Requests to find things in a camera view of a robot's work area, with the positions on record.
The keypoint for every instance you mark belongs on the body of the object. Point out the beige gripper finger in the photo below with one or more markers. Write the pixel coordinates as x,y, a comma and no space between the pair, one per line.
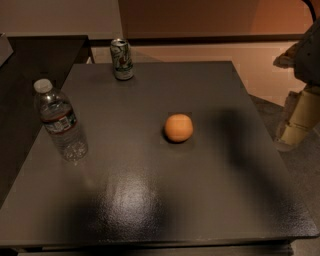
300,115

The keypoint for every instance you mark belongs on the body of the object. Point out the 7up soda can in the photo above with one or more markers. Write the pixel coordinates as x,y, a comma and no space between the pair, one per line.
121,59

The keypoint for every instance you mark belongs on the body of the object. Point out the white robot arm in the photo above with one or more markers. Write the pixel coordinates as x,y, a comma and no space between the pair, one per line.
304,57

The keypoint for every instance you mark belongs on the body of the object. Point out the orange fruit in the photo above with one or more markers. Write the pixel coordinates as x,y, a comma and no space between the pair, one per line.
178,128

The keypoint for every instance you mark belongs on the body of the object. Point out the clear plastic water bottle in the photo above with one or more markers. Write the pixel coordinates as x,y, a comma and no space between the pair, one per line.
60,121

